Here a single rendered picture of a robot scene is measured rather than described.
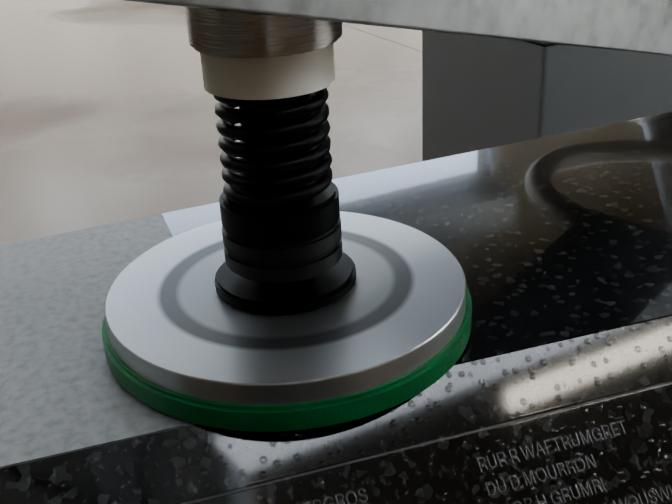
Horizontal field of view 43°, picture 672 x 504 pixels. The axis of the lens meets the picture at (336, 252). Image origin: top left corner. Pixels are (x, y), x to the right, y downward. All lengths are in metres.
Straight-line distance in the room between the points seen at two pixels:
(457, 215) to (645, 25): 0.19
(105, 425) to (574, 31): 0.36
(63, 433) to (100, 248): 0.22
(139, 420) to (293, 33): 0.21
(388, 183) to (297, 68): 0.30
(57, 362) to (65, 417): 0.06
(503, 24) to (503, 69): 1.15
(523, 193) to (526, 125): 0.92
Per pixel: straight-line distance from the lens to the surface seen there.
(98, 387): 0.49
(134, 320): 0.49
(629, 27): 0.62
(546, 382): 0.50
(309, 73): 0.44
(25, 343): 0.55
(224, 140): 0.46
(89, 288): 0.59
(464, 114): 1.77
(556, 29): 0.55
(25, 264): 0.65
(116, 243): 0.65
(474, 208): 0.67
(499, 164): 0.76
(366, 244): 0.55
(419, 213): 0.66
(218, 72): 0.44
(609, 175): 0.74
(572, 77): 1.61
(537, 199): 0.69
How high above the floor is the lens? 1.09
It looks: 26 degrees down
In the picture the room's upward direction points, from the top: 3 degrees counter-clockwise
